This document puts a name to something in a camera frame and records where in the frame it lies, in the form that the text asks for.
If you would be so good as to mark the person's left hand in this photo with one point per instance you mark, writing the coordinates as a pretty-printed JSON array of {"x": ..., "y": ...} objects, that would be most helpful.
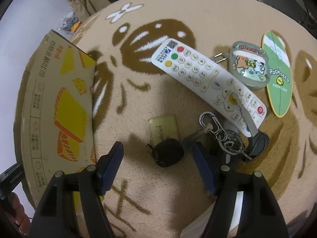
[{"x": 20, "y": 218}]

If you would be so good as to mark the brown cardboard box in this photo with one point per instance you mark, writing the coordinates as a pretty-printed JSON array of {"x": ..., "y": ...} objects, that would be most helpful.
[{"x": 53, "y": 119}]

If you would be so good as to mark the gold NFC card tag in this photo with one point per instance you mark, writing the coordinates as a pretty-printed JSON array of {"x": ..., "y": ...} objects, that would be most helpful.
[{"x": 162, "y": 128}]

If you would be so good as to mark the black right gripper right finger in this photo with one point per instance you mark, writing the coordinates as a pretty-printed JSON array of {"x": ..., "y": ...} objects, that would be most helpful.
[{"x": 260, "y": 216}]

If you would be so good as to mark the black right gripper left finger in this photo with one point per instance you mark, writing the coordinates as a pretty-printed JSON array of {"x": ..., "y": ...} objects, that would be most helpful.
[{"x": 55, "y": 215}]

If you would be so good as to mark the black handled key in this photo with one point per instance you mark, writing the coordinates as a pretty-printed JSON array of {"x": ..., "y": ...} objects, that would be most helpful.
[{"x": 258, "y": 141}]

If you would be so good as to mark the green cartoon oval coaster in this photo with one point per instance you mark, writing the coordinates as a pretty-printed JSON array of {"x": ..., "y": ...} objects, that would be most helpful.
[{"x": 279, "y": 89}]

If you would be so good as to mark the beige patterned round rug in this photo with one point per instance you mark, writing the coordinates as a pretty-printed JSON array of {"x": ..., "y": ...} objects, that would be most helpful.
[{"x": 150, "y": 201}]

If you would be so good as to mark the plush toys in plastic bag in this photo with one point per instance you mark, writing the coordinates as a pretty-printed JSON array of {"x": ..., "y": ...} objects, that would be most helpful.
[{"x": 70, "y": 23}]

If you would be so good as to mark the black round key fob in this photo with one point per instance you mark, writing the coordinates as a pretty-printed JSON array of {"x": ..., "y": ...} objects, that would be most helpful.
[{"x": 166, "y": 153}]

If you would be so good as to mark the white remote control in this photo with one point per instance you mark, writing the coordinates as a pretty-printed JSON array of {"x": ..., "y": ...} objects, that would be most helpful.
[{"x": 210, "y": 81}]

